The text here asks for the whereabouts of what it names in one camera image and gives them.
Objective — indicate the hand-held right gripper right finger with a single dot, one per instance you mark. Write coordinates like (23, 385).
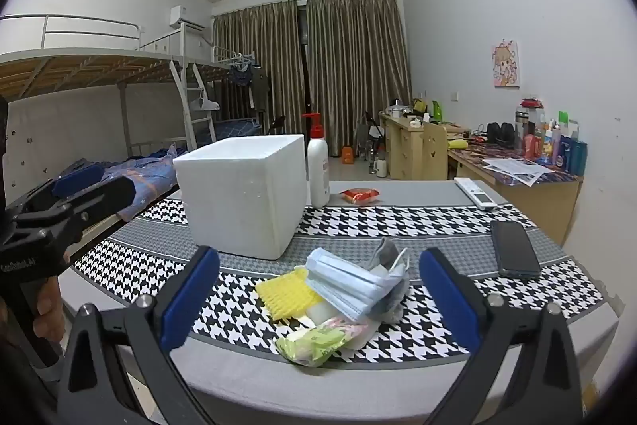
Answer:
(448, 300)

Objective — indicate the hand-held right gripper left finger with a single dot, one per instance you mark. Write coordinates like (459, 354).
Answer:
(191, 300)

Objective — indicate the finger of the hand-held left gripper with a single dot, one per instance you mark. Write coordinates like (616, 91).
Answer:
(104, 196)
(77, 181)

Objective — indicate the grey sock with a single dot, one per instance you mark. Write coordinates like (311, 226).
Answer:
(385, 250)

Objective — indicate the yellow sponge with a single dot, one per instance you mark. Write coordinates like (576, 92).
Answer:
(286, 293)

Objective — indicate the stack of blue face masks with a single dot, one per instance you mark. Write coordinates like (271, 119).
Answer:
(343, 280)

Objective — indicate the white foam box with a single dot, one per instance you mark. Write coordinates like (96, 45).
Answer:
(239, 196)

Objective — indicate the green tissue pack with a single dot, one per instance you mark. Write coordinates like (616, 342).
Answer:
(311, 343)

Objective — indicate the person's left hand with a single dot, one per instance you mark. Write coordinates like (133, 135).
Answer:
(50, 310)

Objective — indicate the blue plaid quilt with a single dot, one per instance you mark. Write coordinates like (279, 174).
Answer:
(144, 171)

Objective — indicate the black smartphone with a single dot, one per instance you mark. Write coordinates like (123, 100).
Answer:
(515, 248)

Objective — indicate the houndstooth tablecloth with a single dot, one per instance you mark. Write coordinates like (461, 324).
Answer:
(398, 221)

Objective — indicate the white remote control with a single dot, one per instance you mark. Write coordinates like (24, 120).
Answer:
(475, 193)

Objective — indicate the white bed ladder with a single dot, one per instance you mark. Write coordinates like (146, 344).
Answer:
(196, 121)

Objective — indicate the metal bunk bed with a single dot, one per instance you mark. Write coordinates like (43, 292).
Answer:
(99, 56)
(219, 69)

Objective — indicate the white foam block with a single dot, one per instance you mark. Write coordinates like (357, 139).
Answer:
(318, 311)

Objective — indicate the red snack packet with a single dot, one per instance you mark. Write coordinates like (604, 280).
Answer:
(359, 196)

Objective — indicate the wooden desk with patterned cover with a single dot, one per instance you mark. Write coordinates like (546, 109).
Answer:
(542, 201)

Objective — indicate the printed paper sheets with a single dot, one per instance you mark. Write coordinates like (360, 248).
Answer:
(515, 170)

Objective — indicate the white thermos jug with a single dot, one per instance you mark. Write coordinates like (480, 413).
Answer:
(381, 168)

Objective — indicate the wooden smiley chair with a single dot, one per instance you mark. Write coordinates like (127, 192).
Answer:
(434, 151)

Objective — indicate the blue plaid mattress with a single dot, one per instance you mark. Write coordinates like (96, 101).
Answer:
(239, 125)

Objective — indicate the yellow cloth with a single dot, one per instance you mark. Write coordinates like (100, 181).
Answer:
(458, 144)

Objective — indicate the light wooden desk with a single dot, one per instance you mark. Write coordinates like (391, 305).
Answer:
(403, 146)

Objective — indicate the orange floor container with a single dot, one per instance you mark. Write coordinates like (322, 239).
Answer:
(347, 155)

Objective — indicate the white lotion pump bottle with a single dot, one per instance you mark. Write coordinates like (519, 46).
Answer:
(318, 171)

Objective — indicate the dark hanging clothes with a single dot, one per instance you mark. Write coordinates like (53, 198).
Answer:
(246, 79)

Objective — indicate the cluster of toiletry bottles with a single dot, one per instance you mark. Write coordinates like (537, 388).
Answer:
(557, 151)

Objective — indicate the steel thermos flask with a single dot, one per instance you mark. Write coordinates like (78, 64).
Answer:
(520, 124)

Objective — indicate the white air conditioner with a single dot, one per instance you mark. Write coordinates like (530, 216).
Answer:
(185, 16)

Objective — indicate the metal cooking pot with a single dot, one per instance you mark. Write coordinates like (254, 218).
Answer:
(396, 109)

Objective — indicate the brown curtain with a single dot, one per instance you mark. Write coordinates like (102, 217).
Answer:
(358, 66)
(259, 66)

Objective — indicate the cartoon wall poster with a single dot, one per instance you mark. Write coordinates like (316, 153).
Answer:
(506, 64)

